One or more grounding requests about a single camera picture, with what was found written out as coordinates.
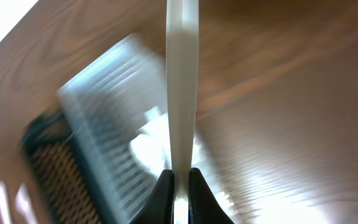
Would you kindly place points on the clear plastic basket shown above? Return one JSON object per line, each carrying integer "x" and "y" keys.
{"x": 105, "y": 105}

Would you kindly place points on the white spoon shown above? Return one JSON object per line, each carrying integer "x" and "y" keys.
{"x": 182, "y": 59}
{"x": 151, "y": 147}

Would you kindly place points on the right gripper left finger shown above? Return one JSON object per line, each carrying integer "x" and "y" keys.
{"x": 158, "y": 208}

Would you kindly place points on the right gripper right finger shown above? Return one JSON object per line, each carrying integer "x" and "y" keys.
{"x": 203, "y": 207}

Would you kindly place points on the black plastic basket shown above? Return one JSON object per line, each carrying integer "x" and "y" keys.
{"x": 61, "y": 172}

